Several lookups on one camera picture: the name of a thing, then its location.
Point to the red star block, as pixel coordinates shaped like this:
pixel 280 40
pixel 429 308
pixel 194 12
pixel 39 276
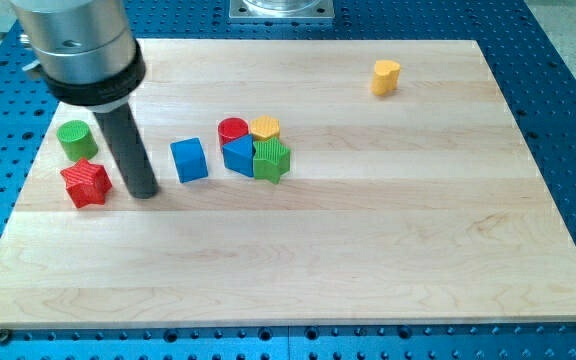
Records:
pixel 86 183

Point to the light wooden board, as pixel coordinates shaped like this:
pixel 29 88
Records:
pixel 424 205

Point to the yellow hexagon block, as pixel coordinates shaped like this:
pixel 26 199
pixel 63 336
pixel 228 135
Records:
pixel 264 128

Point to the green star block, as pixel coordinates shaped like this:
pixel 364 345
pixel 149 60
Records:
pixel 271 160

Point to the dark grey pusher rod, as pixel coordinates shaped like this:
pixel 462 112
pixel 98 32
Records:
pixel 124 141

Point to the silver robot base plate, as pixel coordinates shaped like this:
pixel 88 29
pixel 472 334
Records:
pixel 249 10

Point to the red cylinder block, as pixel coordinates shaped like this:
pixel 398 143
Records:
pixel 230 129

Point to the green cylinder block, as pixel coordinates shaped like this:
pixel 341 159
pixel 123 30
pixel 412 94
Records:
pixel 77 140

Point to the blue triangle block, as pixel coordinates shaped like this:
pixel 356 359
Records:
pixel 238 155

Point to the blue perforated metal table plate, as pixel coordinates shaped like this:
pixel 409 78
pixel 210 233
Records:
pixel 534 78

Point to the blue cube block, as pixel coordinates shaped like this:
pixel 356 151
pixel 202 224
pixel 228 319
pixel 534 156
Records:
pixel 189 159

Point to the yellow heart block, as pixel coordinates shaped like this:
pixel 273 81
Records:
pixel 385 77

